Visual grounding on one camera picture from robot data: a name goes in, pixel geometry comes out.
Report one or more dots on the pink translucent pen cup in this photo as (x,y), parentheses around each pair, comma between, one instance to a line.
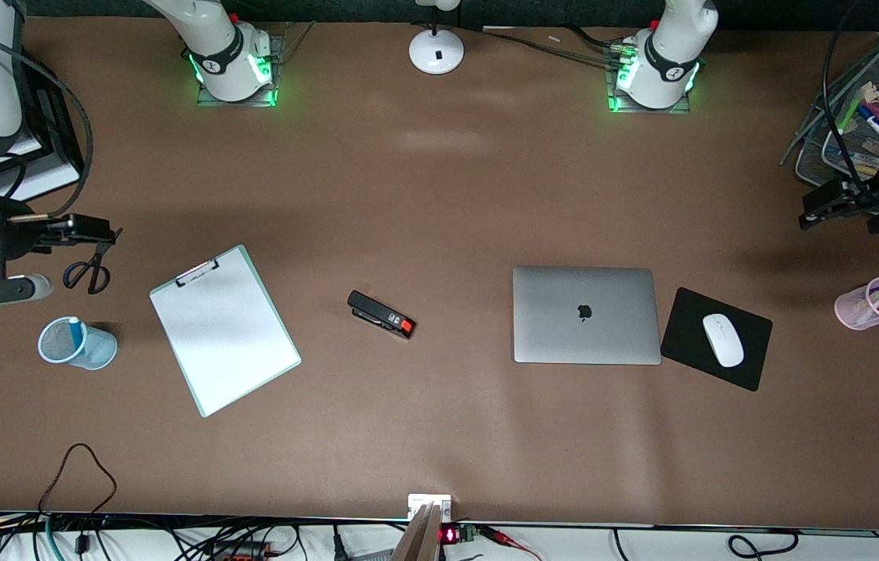
(848,312)

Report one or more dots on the black stacked document tray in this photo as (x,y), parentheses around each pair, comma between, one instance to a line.
(58,148)

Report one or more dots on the black mouse pad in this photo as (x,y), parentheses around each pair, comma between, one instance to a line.
(689,335)

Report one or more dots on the white lamp stand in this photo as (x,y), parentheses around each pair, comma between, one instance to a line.
(436,54)

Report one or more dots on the wooden clothes peg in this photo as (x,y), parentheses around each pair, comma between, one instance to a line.
(870,91)

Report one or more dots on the circuit board with red display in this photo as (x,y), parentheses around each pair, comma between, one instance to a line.
(451,535)

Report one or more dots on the white post bracket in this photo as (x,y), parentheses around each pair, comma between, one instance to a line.
(418,500)

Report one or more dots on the bright green marker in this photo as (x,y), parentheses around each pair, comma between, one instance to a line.
(851,115)

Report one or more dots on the blue marker with white cap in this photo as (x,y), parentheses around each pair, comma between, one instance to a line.
(74,335)

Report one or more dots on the mint green clipboard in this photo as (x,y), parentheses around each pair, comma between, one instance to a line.
(198,271)

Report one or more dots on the clear right arm base plate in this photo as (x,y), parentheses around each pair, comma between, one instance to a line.
(287,43)

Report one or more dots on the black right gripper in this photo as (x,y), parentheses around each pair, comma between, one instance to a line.
(17,236)

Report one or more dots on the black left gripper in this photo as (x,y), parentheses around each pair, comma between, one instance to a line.
(863,199)

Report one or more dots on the light blue mesh pen cup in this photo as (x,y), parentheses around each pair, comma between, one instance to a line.
(97,352)

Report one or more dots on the clear left arm base plate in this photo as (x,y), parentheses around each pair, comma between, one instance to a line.
(646,111)

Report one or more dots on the aluminium profile post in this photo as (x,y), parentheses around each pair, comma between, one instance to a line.
(420,538)

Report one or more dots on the white paper sheet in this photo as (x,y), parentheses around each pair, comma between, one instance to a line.
(229,343)

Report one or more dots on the black orange power connector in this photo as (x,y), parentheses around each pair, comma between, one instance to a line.
(241,552)

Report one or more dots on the silver laptop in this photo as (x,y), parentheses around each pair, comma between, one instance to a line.
(548,312)

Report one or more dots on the black stapler with red end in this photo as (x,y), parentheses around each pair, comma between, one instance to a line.
(377,313)

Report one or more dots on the white computer mouse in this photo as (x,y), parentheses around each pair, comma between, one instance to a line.
(722,340)

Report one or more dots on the blue printed pen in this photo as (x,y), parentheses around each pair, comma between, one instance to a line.
(856,158)

